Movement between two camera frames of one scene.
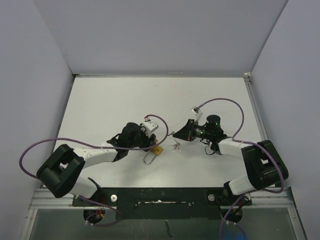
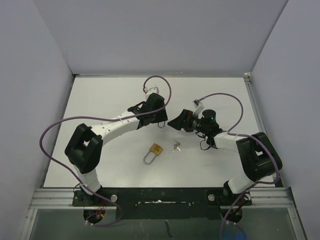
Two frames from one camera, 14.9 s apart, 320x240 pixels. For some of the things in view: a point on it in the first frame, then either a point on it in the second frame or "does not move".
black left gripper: x=148 y=141 -> x=161 y=117
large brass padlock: x=157 y=151 does not move
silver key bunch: x=176 y=146 does not move
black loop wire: x=209 y=154 -> x=200 y=146
